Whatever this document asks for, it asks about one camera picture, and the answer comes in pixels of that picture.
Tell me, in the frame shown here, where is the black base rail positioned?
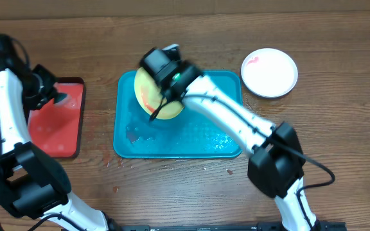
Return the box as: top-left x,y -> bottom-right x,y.
119,221 -> 347,231

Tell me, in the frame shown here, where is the teal plastic tray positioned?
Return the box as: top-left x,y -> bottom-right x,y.
113,71 -> 242,159

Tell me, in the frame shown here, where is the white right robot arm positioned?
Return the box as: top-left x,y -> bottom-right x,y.
139,47 -> 318,230

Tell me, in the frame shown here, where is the yellow-green plate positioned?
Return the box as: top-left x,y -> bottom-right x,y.
134,67 -> 184,120

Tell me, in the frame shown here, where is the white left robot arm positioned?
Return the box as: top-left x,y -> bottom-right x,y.
0,33 -> 120,231

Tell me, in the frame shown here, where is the dark tray with red water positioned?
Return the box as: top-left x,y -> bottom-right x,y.
28,77 -> 86,158

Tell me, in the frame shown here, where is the orange and green sponge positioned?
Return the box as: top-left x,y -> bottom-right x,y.
53,92 -> 68,105

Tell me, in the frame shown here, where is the white plate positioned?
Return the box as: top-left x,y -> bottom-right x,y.
240,48 -> 299,98

